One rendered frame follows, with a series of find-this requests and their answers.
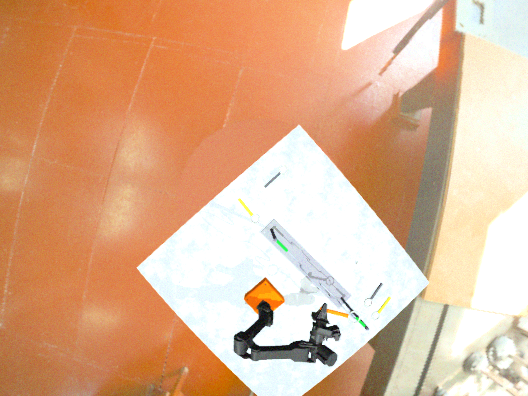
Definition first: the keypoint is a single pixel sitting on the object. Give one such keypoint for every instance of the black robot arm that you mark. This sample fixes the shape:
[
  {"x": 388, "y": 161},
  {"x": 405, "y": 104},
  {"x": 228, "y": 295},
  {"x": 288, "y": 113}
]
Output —
[{"x": 297, "y": 351}]

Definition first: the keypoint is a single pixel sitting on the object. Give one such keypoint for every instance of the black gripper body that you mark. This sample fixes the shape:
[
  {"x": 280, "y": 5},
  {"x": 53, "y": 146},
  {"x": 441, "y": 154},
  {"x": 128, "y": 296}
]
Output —
[{"x": 319, "y": 330}]

